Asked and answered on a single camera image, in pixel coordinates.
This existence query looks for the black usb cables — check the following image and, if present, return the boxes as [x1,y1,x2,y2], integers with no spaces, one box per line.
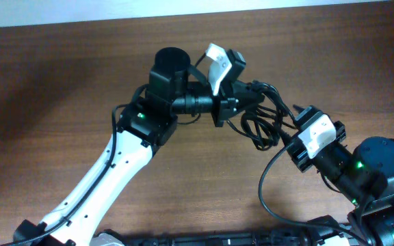
[226,80,299,152]

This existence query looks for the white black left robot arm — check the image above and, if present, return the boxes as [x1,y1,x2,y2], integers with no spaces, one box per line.
[12,44,264,245]

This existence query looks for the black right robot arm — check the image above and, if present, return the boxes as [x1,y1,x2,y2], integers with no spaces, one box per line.
[287,105,394,245]

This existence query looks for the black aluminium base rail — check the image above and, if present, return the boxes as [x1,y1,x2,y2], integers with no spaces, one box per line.
[90,226,359,246]

